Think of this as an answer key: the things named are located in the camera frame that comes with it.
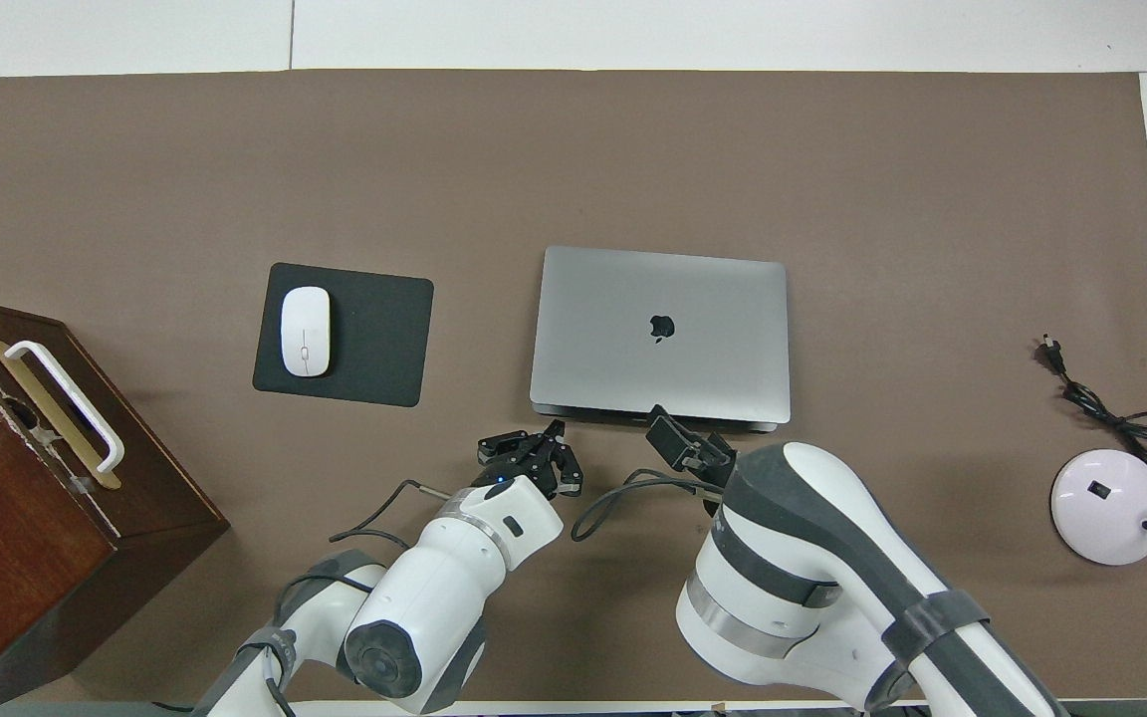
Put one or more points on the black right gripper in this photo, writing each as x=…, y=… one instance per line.
x=713, y=456

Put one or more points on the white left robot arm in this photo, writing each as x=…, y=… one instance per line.
x=424, y=607

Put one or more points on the black mouse pad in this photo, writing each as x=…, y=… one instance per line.
x=379, y=339

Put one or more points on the brown wooden box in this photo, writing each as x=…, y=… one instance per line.
x=6, y=558

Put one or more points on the white desk lamp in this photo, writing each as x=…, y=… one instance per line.
x=1106, y=508

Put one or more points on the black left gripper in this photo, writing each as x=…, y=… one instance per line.
x=524, y=468

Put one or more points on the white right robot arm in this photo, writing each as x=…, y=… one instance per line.
x=812, y=558

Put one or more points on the brown paper table mat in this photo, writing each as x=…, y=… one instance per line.
x=573, y=149

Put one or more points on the white computer mouse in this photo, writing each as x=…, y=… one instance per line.
x=305, y=329

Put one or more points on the grey Apple laptop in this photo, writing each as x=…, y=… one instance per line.
x=613, y=339

